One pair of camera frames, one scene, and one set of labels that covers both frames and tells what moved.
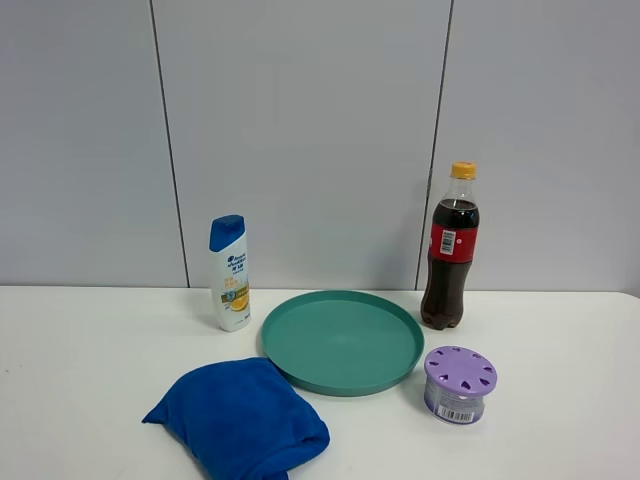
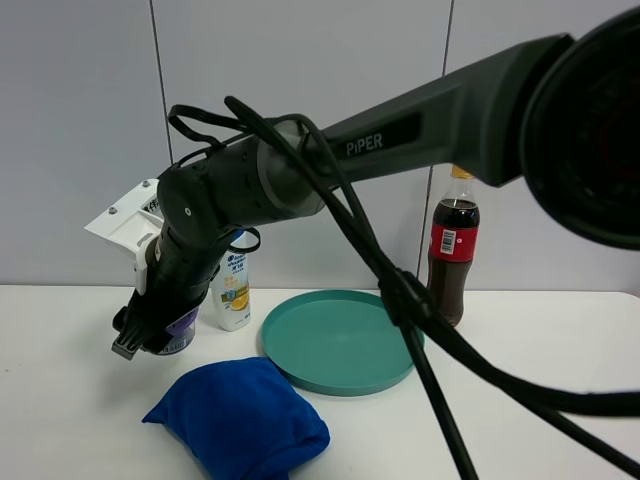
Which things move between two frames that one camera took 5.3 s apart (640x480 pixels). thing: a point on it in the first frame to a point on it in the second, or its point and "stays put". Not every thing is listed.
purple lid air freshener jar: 456,380 to 183,332
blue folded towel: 241,420 stays put
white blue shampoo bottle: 228,253 stays put
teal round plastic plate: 342,343 stays put
